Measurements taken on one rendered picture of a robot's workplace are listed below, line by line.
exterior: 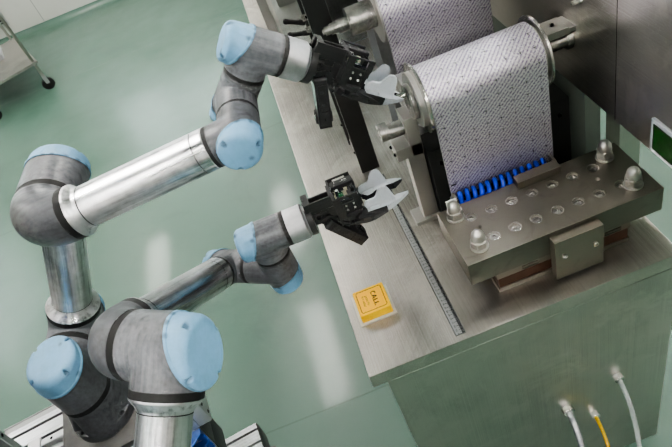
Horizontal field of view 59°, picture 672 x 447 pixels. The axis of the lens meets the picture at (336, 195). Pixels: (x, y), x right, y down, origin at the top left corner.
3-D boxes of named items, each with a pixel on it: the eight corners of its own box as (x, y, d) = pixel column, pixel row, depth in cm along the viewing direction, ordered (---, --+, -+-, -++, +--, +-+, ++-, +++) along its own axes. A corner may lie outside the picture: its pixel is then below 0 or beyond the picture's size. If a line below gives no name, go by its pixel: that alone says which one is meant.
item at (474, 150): (451, 196, 129) (436, 129, 117) (552, 155, 129) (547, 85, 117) (452, 197, 129) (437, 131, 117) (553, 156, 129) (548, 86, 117)
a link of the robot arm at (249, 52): (212, 52, 107) (226, 8, 102) (270, 68, 111) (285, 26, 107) (215, 73, 101) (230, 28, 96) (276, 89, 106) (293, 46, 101)
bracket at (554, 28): (535, 32, 119) (534, 23, 117) (562, 21, 119) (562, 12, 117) (548, 42, 115) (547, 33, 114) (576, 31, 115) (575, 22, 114)
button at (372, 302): (354, 299, 132) (351, 293, 130) (384, 287, 132) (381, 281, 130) (363, 324, 127) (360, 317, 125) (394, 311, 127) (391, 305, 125)
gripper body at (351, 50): (380, 64, 107) (319, 46, 102) (360, 105, 112) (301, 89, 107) (368, 46, 113) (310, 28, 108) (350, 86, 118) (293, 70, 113)
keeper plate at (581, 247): (552, 273, 121) (549, 237, 114) (598, 254, 121) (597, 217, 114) (558, 282, 119) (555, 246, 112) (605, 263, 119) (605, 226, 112)
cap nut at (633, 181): (618, 182, 117) (619, 165, 114) (636, 175, 117) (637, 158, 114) (630, 193, 114) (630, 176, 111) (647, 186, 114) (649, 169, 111)
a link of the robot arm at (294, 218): (297, 251, 123) (290, 225, 129) (318, 243, 123) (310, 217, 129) (285, 226, 118) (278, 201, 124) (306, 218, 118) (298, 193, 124)
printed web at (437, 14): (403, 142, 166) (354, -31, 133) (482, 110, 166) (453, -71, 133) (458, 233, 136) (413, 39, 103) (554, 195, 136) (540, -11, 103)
